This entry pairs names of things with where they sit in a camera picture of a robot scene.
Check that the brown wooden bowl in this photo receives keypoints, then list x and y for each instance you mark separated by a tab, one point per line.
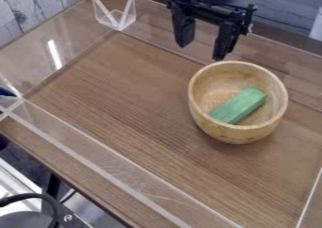
214	84

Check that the metal bracket with screw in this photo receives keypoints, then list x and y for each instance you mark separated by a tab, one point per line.
68	219

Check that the black table leg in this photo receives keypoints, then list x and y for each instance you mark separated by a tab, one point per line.
54	186

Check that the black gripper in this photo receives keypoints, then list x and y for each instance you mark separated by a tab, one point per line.
213	11

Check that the clear acrylic front wall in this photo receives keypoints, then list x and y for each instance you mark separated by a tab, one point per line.
108	178

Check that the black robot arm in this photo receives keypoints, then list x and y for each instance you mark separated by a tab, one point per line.
231	18

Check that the green wooden block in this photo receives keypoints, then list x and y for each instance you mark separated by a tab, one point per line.
241	105

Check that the clear acrylic corner bracket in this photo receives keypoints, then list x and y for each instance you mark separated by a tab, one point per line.
117	19

